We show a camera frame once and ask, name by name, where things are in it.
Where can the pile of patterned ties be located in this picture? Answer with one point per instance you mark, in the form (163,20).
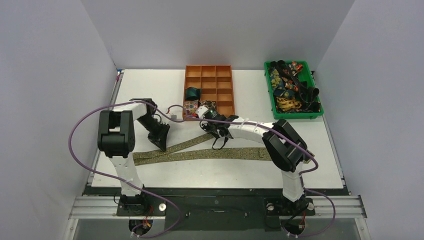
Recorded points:
(291,86)

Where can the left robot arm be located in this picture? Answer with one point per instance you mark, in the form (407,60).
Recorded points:
(116,139)

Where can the aluminium frame rail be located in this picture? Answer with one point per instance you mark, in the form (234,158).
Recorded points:
(336,218)

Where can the rolled dotted colourful tie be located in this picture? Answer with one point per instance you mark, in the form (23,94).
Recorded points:
(190,107)

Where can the rolled dark green tie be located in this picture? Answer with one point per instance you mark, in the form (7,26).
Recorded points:
(192,94)

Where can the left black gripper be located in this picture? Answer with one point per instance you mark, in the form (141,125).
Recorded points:
(159,139)

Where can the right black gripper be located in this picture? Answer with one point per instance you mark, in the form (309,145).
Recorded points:
(214,126)

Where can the rolled black floral tie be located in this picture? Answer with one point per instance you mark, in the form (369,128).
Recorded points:
(212,105)

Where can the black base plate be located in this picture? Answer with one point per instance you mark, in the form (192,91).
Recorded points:
(177,203)

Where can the olive floral patterned tie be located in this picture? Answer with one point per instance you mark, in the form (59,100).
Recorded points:
(180,152)

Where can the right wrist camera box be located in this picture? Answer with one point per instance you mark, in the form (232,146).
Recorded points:
(201,112)

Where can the orange compartment tray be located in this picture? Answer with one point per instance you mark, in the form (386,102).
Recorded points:
(216,84)

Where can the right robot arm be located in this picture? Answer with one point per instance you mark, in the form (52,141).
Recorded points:
(286,149)

